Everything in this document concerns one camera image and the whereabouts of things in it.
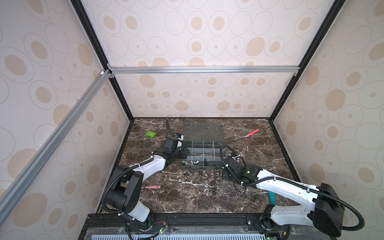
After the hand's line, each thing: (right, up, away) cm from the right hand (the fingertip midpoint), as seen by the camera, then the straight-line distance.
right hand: (225, 173), depth 83 cm
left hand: (-19, +13, +7) cm, 24 cm away
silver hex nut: (-10, -3, +7) cm, 13 cm away
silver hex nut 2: (-6, -3, +7) cm, 10 cm away
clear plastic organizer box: (-11, +16, +18) cm, 26 cm away
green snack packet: (-49, +21, +26) cm, 59 cm away
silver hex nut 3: (-3, -3, +6) cm, 8 cm away
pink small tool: (-41, -9, +2) cm, 42 cm away
